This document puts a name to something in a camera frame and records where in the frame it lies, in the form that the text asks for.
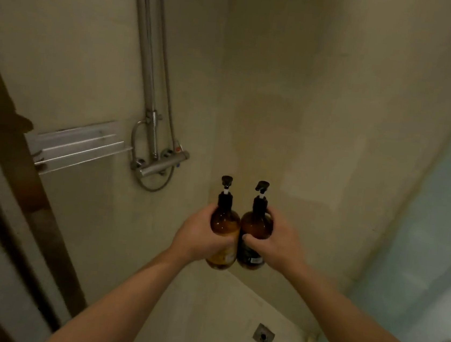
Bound person's right hand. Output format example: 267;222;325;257
237;203;313;277

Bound person's left hand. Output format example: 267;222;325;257
168;199;243;271

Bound clear acrylic shower shelf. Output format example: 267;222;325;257
20;110;137;185

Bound person's right forearm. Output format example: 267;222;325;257
274;259;451;342

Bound person's left forearm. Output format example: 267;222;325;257
41;233;198;342

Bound chrome shower mixer valve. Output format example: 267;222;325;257
129;139;192;184

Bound square shower floor drain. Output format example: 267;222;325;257
252;322;277;342

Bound chrome shower mixer and pipes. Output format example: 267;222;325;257
124;0;196;195

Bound chrome shower riser pipe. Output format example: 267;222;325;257
110;0;177;161

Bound brown wooden door frame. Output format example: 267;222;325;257
0;26;118;342

